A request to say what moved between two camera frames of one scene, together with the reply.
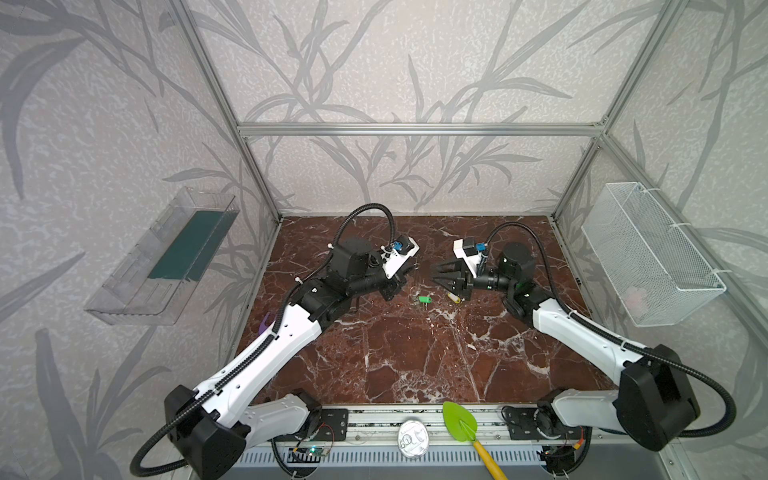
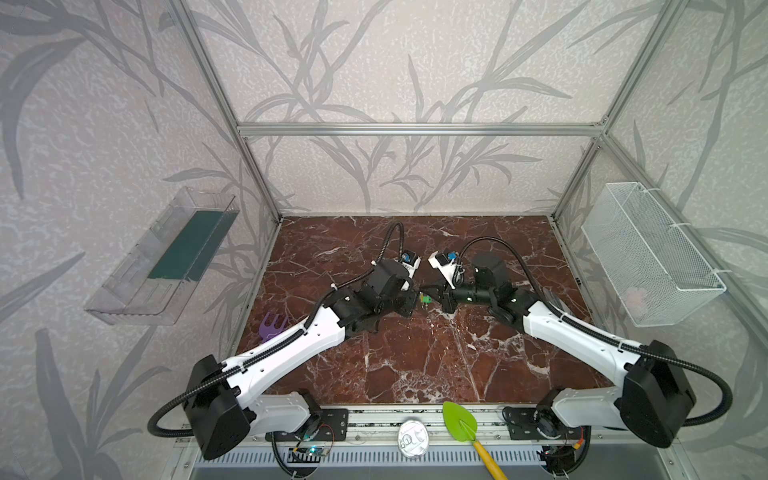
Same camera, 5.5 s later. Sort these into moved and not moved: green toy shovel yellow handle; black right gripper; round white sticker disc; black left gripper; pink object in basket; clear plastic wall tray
Moved: black left gripper; black right gripper
Not moved: pink object in basket; green toy shovel yellow handle; clear plastic wall tray; round white sticker disc
